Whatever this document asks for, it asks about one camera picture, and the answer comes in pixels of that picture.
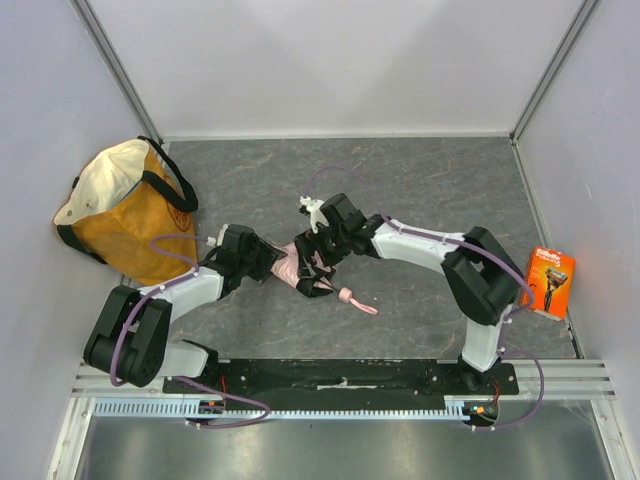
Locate pink and black folding umbrella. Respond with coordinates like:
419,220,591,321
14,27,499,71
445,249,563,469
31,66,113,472
271,243,378,315

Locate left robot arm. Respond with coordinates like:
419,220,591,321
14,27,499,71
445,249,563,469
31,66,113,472
83,224,285,387

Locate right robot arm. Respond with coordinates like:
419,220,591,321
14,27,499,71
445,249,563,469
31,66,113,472
295,194,522,373

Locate orange razor box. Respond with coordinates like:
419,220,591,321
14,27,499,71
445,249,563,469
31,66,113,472
520,246,576,321

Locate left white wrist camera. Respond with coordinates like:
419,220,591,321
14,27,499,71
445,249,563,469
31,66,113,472
205,235,224,247

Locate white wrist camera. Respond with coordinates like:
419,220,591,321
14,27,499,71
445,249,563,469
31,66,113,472
205,235,224,247
299,196,329,234

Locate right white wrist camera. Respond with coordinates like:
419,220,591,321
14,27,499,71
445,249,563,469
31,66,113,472
299,196,329,234

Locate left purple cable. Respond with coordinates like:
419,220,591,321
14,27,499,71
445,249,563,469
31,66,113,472
109,234,274,431

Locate purple cable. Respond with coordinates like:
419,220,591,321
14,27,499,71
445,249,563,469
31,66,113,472
109,234,274,431
304,166,546,431

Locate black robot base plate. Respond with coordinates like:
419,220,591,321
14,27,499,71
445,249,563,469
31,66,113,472
196,359,519,409

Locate yellow tote bag black handles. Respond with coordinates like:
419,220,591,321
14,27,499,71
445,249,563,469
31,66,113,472
53,136,199,285

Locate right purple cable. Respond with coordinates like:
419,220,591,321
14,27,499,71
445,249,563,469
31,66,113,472
304,166,546,431

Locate light blue cable duct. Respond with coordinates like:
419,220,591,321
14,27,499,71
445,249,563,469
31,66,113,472
93,397,470,421

